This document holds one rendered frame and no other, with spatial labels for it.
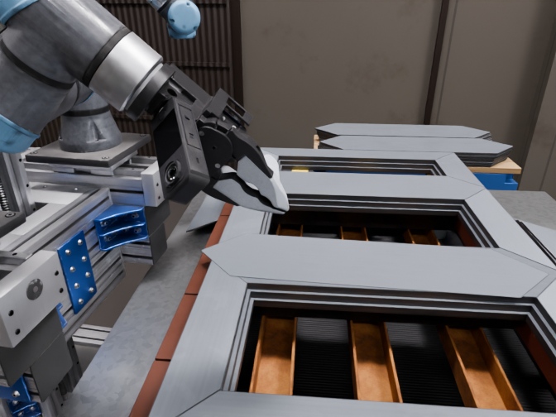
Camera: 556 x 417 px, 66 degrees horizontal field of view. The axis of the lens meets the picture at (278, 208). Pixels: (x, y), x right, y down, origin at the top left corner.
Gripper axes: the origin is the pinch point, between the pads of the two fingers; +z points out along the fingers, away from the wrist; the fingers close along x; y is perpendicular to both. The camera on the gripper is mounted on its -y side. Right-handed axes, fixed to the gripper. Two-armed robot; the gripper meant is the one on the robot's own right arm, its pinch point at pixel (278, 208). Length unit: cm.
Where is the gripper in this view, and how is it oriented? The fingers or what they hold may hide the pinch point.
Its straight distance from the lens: 51.3
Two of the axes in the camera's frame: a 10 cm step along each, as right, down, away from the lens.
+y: 1.4, -6.1, 7.8
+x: -6.6, 5.3, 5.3
